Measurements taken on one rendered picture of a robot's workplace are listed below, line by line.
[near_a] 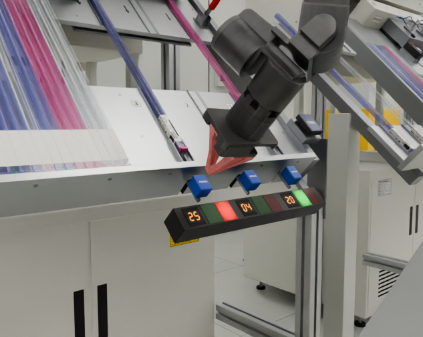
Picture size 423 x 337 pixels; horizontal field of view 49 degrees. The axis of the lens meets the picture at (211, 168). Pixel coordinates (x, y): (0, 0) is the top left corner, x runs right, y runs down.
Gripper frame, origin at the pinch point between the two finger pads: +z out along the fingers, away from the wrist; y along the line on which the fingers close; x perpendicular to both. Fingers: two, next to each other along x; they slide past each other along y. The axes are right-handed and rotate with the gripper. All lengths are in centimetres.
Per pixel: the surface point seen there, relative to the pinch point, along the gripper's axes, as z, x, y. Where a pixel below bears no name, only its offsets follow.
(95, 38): 28, -70, -16
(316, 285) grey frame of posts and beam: 22.6, 15.4, -35.6
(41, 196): 6.3, -1.6, 23.4
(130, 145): 4.7, -8.8, 8.2
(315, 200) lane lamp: 4.5, 5.2, -25.6
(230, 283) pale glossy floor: 126, -26, -110
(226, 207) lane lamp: 5.1, 4.0, -4.1
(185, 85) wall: 118, -166, -150
